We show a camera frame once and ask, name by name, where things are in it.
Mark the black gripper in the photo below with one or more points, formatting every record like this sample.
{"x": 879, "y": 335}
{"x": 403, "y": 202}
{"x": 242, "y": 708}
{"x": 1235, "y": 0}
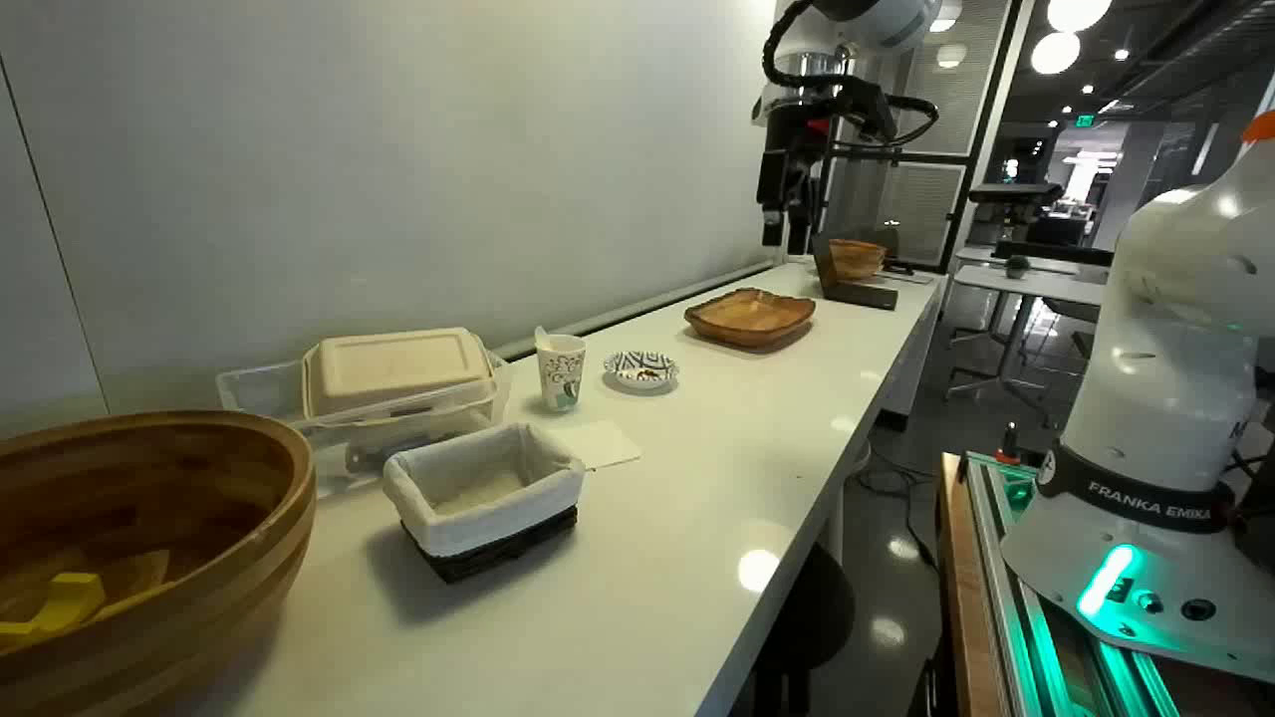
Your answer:
{"x": 800, "y": 129}

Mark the white background table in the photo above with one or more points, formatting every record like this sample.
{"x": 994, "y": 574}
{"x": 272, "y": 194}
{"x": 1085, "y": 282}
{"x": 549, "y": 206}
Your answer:
{"x": 1032, "y": 282}

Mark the clear plastic bin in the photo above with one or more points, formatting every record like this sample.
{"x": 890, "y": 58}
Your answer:
{"x": 360, "y": 439}

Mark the yellow object in bowl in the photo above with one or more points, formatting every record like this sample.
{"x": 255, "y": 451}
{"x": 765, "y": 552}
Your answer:
{"x": 71, "y": 603}

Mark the beige takeout container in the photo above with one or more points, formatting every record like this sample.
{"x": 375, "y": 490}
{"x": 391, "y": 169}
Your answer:
{"x": 360, "y": 376}

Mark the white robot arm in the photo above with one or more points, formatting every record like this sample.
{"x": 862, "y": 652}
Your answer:
{"x": 1129, "y": 526}

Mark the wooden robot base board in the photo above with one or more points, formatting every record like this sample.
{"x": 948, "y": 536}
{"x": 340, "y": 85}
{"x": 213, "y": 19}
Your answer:
{"x": 975, "y": 646}

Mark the white paper napkin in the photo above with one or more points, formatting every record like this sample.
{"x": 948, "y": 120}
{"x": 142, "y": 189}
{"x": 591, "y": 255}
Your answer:
{"x": 594, "y": 444}

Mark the black framed glass partition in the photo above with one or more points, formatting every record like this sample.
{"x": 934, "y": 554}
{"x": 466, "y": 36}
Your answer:
{"x": 934, "y": 48}

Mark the large round wooden bowl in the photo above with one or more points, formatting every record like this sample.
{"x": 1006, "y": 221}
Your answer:
{"x": 197, "y": 526}

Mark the white fabric lined basket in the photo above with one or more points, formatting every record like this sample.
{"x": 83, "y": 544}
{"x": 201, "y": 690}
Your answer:
{"x": 484, "y": 501}

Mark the patterned paper cup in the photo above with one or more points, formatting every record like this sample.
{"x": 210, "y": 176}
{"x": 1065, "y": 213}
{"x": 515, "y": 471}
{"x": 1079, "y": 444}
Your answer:
{"x": 559, "y": 367}

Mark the blue patterned paper bowl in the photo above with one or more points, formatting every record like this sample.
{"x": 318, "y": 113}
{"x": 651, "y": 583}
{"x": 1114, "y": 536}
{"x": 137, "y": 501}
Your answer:
{"x": 642, "y": 371}

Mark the rectangular wooden tray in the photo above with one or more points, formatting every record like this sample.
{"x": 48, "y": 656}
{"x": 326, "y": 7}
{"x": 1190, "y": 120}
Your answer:
{"x": 751, "y": 319}

